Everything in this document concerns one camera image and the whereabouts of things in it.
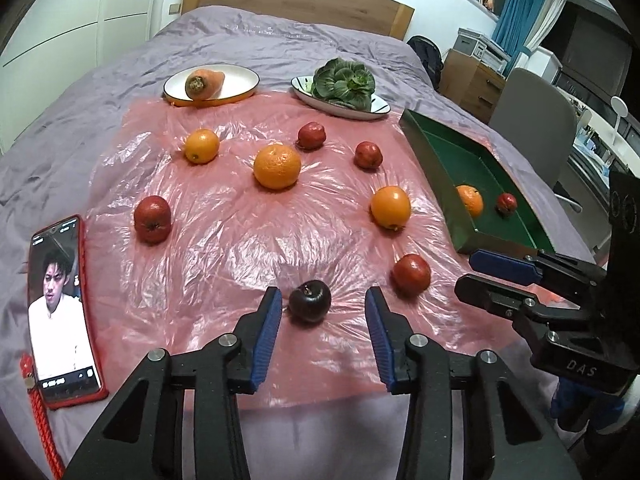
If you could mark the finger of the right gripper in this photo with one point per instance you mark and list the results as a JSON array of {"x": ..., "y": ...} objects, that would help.
[
  {"x": 505, "y": 264},
  {"x": 495, "y": 297}
]

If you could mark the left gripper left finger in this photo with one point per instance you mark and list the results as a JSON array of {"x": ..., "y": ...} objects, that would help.
[{"x": 139, "y": 434}]

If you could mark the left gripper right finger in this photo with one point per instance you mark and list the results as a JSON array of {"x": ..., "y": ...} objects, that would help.
[{"x": 504, "y": 436}]

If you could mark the large orange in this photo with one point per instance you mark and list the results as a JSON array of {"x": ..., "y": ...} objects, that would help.
[
  {"x": 471, "y": 199},
  {"x": 277, "y": 167}
]

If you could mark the small red apple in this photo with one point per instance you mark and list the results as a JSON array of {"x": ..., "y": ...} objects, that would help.
[
  {"x": 368, "y": 156},
  {"x": 311, "y": 136}
]

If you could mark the dark purple plum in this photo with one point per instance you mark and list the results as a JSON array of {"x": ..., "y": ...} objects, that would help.
[{"x": 310, "y": 302}]

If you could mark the small orange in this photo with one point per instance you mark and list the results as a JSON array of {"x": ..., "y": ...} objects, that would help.
[{"x": 201, "y": 147}]

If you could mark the green rectangular tray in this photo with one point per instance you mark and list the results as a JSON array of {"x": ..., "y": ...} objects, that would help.
[{"x": 449, "y": 158}]

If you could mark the red cased smartphone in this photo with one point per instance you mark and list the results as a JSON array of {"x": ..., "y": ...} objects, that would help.
[{"x": 65, "y": 361}]

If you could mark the white desk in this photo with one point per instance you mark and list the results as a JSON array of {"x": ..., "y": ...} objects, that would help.
[{"x": 593, "y": 141}]

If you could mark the grey office chair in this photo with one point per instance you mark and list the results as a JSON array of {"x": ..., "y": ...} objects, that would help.
[{"x": 533, "y": 116}]

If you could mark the white desk lamp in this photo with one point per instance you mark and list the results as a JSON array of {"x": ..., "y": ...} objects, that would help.
[{"x": 621, "y": 111}]

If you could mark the wooden nightstand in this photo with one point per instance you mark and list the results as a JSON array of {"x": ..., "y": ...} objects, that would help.
[{"x": 471, "y": 84}]

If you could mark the white printer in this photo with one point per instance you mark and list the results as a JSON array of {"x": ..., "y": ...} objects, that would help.
[{"x": 485, "y": 50}]

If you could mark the pink plastic sheet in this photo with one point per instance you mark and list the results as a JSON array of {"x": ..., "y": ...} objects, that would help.
[{"x": 232, "y": 238}]

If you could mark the black backpack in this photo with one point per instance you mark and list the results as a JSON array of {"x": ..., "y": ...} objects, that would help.
[{"x": 430, "y": 58}]

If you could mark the blue curtain right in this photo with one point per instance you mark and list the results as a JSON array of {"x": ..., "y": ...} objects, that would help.
[{"x": 515, "y": 23}]

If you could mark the green leafy vegetable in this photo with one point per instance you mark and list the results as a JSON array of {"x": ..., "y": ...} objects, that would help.
[{"x": 344, "y": 83}]

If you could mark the purple bed duvet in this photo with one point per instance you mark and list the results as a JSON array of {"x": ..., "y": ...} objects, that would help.
[{"x": 46, "y": 176}]

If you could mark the white striped oval plate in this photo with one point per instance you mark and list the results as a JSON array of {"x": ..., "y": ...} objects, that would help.
[{"x": 379, "y": 108}]

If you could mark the orange rimmed white plate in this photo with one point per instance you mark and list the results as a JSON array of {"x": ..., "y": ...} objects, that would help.
[{"x": 240, "y": 83}]

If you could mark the carrot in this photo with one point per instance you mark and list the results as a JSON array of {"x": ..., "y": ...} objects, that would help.
[{"x": 204, "y": 84}]

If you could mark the white wardrobe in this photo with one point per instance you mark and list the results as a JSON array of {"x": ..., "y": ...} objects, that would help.
[{"x": 58, "y": 42}]

